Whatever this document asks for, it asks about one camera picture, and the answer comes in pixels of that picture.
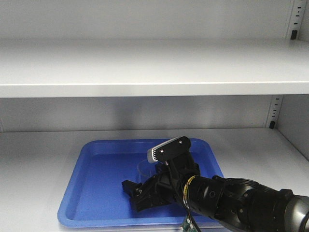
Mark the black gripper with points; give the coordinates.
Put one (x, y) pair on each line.
(163, 188)

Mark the clear glass beaker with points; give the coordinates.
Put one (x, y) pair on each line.
(145, 170)

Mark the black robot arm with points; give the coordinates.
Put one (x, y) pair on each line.
(241, 205)

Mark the blue plastic tray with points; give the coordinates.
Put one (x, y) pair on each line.
(94, 198)

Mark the green circuit board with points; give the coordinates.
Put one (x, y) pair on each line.
(187, 225)

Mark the grey metal shelf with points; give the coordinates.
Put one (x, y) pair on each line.
(136, 68)

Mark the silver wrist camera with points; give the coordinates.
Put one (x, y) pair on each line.
(168, 149)

